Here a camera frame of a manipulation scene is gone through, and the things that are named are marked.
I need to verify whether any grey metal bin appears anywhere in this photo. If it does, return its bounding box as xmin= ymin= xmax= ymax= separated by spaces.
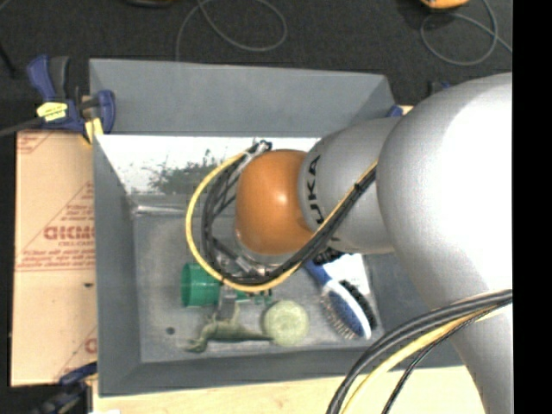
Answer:
xmin=88 ymin=58 xmax=467 ymax=396

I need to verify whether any green plastic cup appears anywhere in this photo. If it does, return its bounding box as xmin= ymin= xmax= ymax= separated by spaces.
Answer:
xmin=179 ymin=262 xmax=226 ymax=309

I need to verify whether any blue and white brush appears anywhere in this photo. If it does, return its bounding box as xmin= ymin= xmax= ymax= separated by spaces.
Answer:
xmin=302 ymin=259 xmax=380 ymax=342

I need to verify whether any brown cardboard board red print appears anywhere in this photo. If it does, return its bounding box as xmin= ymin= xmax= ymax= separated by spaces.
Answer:
xmin=9 ymin=129 xmax=98 ymax=387

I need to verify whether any green toy dinosaur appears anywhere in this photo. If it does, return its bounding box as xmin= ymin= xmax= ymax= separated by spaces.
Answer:
xmin=184 ymin=303 xmax=275 ymax=354

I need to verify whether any pale green ball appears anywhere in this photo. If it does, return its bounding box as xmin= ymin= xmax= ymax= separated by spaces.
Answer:
xmin=261 ymin=299 xmax=311 ymax=348

